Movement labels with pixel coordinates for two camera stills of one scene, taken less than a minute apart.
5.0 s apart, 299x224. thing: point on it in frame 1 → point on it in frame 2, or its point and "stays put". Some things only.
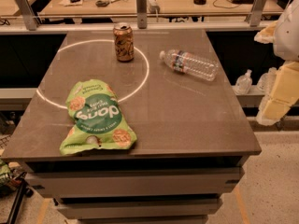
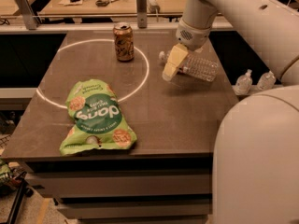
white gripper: (288, 32) → (192, 36)
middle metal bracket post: (141, 7) stays put
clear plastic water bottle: (184, 63) stays put
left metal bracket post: (30, 19) stays put
